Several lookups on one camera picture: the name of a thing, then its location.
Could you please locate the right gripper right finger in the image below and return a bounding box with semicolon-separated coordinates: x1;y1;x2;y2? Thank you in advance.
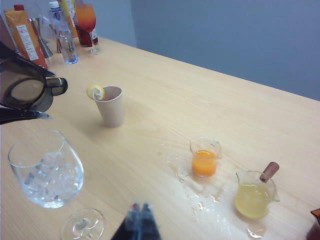
137;201;163;240

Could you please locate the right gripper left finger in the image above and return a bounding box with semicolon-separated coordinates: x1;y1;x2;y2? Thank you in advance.
109;197;141;240

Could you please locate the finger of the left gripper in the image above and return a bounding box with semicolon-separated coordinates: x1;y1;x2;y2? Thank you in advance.
0;106;53;126
0;41;56;77

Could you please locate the smoky grey measuring cup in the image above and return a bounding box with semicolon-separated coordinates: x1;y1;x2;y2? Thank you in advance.
2;76;69;113

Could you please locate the clear cup with orange juice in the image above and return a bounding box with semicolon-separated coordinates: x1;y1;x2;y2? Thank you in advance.
189;136;223;178

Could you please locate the beige paper cup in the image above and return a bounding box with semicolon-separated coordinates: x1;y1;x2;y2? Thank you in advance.
93;85;125;129

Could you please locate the clear cup with yellow juice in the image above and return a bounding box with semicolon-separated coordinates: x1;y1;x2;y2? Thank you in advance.
234;161;281;220

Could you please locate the amber brown measuring cup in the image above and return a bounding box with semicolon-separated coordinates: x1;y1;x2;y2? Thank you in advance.
306;207;320;240

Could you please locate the steel cocktail jigger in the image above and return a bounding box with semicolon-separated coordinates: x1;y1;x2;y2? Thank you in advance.
48;23;63;55
27;16;55;60

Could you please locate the orange juice carton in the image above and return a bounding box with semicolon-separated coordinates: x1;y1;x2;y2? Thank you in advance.
4;4;49;70

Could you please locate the clear plastic water bottle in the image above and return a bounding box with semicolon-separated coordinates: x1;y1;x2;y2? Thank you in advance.
48;1;81;65

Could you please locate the clear wine glass with ice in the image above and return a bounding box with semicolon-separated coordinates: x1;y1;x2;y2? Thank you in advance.
7;128;105;240

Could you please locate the dark red syrup bottle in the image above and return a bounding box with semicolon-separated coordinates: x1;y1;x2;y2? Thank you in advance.
78;26;100;48

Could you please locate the yellow juice carton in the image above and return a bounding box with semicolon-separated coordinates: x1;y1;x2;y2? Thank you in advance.
58;0;79;38

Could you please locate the wine glass with red cocktail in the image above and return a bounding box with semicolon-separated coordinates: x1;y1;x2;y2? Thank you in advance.
73;0;103;56

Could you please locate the yellow lemon slice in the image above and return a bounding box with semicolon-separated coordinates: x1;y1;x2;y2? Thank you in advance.
86;84;105;101

